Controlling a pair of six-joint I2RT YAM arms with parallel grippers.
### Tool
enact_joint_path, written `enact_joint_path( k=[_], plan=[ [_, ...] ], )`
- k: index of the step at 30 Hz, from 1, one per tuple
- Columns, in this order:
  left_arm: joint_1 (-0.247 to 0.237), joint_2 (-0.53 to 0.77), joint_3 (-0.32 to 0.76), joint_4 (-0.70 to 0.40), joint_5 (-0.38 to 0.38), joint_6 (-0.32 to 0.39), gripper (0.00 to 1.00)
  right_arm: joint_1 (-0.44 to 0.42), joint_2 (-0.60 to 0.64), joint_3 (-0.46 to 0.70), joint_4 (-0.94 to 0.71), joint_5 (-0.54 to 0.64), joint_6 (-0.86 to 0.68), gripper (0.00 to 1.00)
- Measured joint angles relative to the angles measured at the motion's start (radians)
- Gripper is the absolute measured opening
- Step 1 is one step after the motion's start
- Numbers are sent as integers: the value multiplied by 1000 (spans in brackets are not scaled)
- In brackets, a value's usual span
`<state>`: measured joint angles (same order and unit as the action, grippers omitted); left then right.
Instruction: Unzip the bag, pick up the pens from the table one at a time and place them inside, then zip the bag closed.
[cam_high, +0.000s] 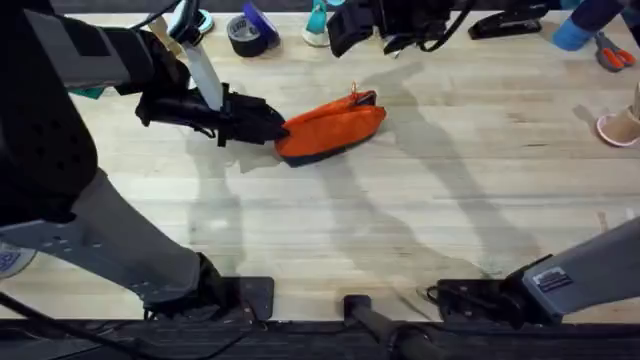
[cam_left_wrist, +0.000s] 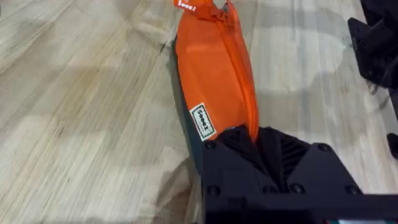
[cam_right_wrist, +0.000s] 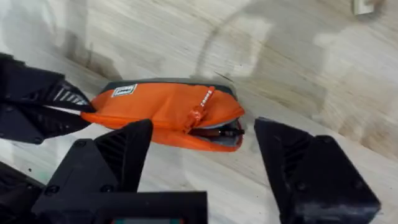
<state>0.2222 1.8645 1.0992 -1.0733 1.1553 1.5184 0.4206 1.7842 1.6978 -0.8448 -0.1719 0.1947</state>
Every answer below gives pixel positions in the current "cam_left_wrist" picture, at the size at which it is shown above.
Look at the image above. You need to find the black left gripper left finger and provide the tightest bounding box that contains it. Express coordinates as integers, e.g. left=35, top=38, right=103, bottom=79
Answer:
left=201, top=125, right=283, bottom=197

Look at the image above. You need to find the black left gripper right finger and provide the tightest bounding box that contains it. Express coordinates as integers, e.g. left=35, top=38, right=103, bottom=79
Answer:
left=256, top=126, right=364, bottom=197

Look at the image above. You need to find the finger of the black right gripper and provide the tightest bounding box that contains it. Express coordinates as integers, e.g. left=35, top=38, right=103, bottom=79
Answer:
left=386, top=133, right=398, bottom=160

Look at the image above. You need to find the orange soft zip bag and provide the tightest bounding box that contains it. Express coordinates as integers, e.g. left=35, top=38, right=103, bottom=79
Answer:
left=171, top=0, right=261, bottom=177

